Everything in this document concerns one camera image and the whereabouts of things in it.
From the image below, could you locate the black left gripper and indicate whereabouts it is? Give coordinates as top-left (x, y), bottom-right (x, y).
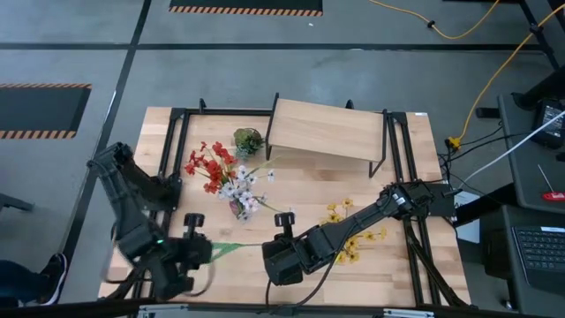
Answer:
top-left (178, 213), bottom-right (216, 273)

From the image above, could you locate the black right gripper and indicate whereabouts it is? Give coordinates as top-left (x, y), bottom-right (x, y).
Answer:
top-left (261, 211), bottom-right (310, 287)

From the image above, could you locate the red artificial tulip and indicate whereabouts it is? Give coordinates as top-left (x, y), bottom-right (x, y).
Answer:
top-left (210, 240), bottom-right (266, 264)

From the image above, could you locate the purple ribbed glass vase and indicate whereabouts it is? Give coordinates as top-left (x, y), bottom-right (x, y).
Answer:
top-left (228, 199), bottom-right (248, 221)

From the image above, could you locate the yellow artificial flower bunch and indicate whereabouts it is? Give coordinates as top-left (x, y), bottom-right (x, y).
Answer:
top-left (324, 197), bottom-right (389, 265)

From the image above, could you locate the white artificial flower bunch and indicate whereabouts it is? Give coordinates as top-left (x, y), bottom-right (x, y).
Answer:
top-left (218, 156), bottom-right (283, 222)

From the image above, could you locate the red artificial flower bunch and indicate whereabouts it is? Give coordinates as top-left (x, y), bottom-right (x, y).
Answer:
top-left (184, 140), bottom-right (239, 195)

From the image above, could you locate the wooden shelf with black legs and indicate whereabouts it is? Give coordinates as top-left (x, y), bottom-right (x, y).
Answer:
top-left (264, 92), bottom-right (389, 178)

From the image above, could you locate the potted green succulent plant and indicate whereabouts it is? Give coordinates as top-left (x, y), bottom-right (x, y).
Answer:
top-left (232, 127), bottom-right (265, 160)

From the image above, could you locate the black overhead rig bar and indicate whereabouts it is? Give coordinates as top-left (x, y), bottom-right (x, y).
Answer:
top-left (0, 299), bottom-right (565, 318)

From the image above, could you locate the person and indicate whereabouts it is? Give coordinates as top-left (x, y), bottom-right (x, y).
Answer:
top-left (0, 253), bottom-right (68, 308)

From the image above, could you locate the white paper sheet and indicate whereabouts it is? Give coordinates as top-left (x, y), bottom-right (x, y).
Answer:
top-left (454, 192), bottom-right (481, 244)

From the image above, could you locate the grey chair leg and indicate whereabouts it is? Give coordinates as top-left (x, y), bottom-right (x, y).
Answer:
top-left (0, 193), bottom-right (35, 213)

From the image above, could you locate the dark grey desk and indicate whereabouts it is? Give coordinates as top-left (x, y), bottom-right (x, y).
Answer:
top-left (498, 92), bottom-right (565, 216)
top-left (480, 205), bottom-right (565, 318)

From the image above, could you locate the black hazard-striped floor mat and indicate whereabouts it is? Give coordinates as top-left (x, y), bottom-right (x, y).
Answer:
top-left (169, 0), bottom-right (324, 18)
top-left (0, 82), bottom-right (93, 140)

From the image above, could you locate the black laptop keyboard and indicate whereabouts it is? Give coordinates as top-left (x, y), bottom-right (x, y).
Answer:
top-left (511, 225), bottom-right (565, 297)

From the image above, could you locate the black tripod stand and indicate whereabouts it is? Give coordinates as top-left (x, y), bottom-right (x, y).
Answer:
top-left (516, 0), bottom-right (565, 71)

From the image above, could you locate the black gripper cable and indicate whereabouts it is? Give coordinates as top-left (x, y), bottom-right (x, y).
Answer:
top-left (264, 254), bottom-right (339, 309)

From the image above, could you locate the black metal table frame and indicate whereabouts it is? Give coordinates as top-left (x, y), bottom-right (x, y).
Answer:
top-left (105, 97), bottom-right (469, 308)

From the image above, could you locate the white cable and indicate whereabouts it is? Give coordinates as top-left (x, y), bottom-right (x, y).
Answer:
top-left (458, 110), bottom-right (565, 189)

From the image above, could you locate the yellow power cable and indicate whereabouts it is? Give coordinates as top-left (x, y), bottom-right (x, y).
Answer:
top-left (445, 3), bottom-right (565, 149)
top-left (368, 0), bottom-right (502, 41)

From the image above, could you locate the red-handled screwdriver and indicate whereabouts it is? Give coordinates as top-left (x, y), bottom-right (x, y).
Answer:
top-left (537, 164), bottom-right (565, 203)

